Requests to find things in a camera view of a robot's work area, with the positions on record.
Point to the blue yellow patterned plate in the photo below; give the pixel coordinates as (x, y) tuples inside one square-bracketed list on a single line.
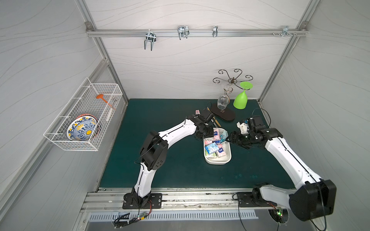
[(82, 128)]

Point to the black metal glass rack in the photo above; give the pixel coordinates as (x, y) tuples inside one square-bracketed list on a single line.
[(228, 114)]

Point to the pink white tissue pack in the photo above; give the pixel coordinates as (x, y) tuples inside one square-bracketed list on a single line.
[(221, 152)]

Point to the white wire basket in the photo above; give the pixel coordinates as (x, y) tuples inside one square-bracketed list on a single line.
[(84, 102)]

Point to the orange handled brush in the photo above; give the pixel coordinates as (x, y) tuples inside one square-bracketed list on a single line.
[(101, 96)]

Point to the single metal hook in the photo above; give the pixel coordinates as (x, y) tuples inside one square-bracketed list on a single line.
[(215, 31)]

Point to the aluminium top rail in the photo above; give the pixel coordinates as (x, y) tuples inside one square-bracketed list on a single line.
[(194, 33)]

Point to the pink Tempo tissue pack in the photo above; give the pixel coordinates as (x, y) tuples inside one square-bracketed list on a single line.
[(216, 135)]

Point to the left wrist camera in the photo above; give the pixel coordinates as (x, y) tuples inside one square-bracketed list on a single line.
[(207, 115)]

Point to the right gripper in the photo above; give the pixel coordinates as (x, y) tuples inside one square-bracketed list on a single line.
[(238, 138)]

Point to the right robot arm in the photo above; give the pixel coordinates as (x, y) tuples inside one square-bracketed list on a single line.
[(313, 197)]

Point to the green white tissue pack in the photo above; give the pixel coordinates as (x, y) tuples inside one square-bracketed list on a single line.
[(210, 156)]

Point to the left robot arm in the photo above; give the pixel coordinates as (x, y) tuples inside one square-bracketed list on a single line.
[(155, 148)]

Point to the clear wine glass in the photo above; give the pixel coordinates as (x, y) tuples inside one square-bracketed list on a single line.
[(224, 100)]

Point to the white oval storage box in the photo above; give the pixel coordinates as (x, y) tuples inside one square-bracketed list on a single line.
[(219, 160)]

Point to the teal cartoon tissue pack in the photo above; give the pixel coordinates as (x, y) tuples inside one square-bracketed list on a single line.
[(223, 135)]

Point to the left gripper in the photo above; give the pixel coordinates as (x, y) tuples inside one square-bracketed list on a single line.
[(206, 129)]

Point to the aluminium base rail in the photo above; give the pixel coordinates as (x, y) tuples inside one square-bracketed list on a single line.
[(172, 199)]

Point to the green plastic wine glass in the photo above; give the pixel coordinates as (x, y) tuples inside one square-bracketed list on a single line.
[(241, 100)]

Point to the double metal hook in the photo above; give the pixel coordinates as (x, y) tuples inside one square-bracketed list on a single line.
[(183, 32), (150, 39)]

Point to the light blue tissue pack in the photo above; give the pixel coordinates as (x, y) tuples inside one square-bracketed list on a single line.
[(212, 148)]

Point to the wooden knife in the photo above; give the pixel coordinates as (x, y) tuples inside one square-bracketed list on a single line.
[(216, 123)]

